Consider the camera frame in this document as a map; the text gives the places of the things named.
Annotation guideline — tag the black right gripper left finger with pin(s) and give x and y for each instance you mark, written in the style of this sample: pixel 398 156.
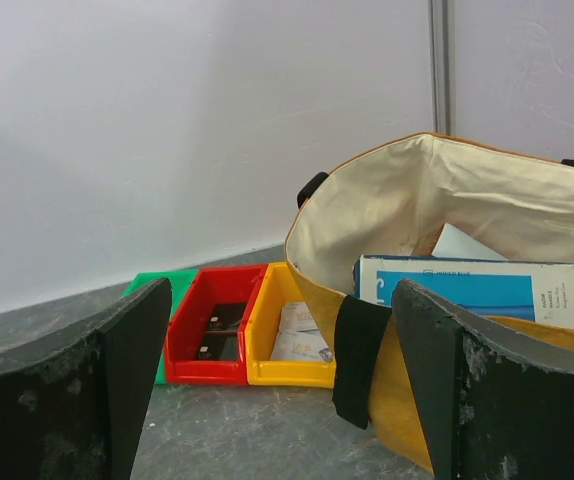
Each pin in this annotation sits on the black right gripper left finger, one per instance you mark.
pixel 64 412

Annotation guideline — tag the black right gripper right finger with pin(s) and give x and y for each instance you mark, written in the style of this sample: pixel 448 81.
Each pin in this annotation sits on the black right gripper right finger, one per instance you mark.
pixel 493 403

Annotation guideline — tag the black card in red bin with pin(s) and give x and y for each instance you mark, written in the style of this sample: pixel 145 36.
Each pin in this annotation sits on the black card in red bin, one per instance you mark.
pixel 225 318

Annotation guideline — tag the white vip card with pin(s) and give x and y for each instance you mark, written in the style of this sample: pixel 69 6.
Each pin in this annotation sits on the white vip card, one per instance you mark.
pixel 301 346
pixel 296 317

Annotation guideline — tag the blue white box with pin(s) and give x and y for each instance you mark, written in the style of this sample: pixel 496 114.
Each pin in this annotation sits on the blue white box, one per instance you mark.
pixel 537 292

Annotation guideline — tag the green plastic bin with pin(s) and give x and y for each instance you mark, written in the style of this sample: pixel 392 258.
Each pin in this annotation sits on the green plastic bin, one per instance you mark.
pixel 153 298

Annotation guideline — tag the white paper in bag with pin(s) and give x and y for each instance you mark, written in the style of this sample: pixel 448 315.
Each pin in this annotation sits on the white paper in bag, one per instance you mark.
pixel 454 243

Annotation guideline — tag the red plastic bin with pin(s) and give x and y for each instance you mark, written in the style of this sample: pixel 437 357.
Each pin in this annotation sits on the red plastic bin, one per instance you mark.
pixel 211 286

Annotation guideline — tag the yellow canvas tote bag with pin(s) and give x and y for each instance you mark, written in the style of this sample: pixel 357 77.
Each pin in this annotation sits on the yellow canvas tote bag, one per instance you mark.
pixel 393 200

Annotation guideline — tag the yellow plastic bin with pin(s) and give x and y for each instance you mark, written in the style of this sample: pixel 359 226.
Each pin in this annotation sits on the yellow plastic bin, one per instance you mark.
pixel 278 288

